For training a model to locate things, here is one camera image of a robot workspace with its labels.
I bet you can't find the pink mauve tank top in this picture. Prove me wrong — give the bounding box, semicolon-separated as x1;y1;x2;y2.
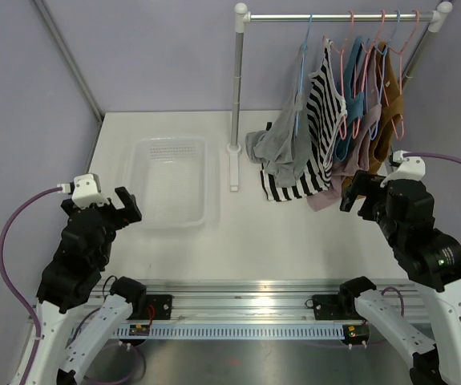
307;41;381;212

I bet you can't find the teal blue tank top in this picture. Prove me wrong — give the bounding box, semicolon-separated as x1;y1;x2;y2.
334;35;364;161

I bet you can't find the black white striped tank top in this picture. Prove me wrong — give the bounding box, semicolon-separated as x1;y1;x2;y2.
260;39;347;202

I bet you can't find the grey tank top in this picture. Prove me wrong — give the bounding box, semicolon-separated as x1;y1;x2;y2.
245;90;313;188

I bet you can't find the light blue hanger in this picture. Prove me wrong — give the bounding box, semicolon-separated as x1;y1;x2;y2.
294;14;313;136

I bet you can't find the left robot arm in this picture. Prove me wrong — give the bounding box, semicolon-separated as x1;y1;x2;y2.
0;187;147;384

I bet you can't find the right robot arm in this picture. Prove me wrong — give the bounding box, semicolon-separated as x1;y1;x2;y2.
337;171;461;384

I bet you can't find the mustard brown tank top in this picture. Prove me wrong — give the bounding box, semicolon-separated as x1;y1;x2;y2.
342;42;406;189

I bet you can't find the white plastic basket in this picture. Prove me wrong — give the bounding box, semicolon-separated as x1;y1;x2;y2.
126;136;208;230

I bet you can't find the metal clothes rack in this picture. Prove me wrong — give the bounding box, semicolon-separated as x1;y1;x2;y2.
227;1;453;193

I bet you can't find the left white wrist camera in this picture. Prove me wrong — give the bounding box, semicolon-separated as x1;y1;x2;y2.
71;173;103;209

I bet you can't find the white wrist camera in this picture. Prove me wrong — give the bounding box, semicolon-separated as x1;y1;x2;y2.
380;150;426;188
71;173;103;209

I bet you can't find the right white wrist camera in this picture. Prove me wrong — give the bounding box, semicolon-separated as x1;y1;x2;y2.
380;150;426;188

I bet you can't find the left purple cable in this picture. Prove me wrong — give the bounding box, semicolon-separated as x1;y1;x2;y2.
0;184;75;385

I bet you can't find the white slotted cable duct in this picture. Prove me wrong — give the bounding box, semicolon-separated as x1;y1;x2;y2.
112;323;344;340

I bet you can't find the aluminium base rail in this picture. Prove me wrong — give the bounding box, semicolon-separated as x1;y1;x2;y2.
27;278;443;325

